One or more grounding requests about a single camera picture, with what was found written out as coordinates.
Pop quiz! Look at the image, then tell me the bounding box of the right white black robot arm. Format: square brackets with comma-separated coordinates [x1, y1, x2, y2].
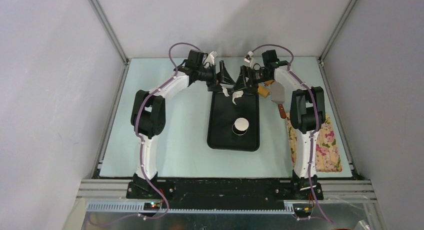
[232, 50, 326, 199]

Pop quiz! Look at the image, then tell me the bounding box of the wooden dough roller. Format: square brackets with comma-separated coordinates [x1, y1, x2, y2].
[257, 80, 274, 98]

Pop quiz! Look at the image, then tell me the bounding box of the purple cable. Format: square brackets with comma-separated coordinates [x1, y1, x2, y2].
[250, 44, 334, 224]
[135, 42, 200, 221]

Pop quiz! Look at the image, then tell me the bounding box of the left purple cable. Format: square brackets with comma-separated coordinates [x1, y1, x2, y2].
[135, 42, 200, 221]

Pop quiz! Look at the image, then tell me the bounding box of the metal spatula with red handle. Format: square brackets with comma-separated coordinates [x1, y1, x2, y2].
[270, 82, 287, 119]

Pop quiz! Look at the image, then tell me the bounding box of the aluminium frame with cable duct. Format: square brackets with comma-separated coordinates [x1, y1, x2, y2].
[76, 178, 387, 230]

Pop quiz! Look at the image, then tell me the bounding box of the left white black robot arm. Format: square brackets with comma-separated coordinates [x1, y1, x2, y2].
[131, 49, 235, 198]

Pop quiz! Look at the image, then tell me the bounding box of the small round metal cup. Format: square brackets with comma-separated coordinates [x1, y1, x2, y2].
[232, 124, 247, 136]

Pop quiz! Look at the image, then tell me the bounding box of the black baking tray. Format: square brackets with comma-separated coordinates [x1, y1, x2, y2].
[207, 92, 260, 152]

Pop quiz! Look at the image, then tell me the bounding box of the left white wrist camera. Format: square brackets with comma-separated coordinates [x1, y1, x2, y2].
[202, 51, 218, 68]

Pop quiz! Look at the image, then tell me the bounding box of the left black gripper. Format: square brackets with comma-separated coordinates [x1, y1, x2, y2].
[196, 60, 235, 92]

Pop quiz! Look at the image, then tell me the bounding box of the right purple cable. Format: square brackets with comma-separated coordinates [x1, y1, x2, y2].
[250, 44, 334, 224]

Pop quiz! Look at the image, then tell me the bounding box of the floral cloth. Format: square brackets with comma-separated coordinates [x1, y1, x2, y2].
[286, 113, 343, 173]

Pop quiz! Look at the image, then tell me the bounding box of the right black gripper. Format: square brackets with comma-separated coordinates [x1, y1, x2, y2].
[231, 65, 272, 95]

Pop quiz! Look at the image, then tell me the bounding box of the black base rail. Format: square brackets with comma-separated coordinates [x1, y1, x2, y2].
[126, 176, 312, 211]

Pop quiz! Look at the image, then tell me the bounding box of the white dough ball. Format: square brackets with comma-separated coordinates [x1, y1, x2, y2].
[221, 86, 244, 105]

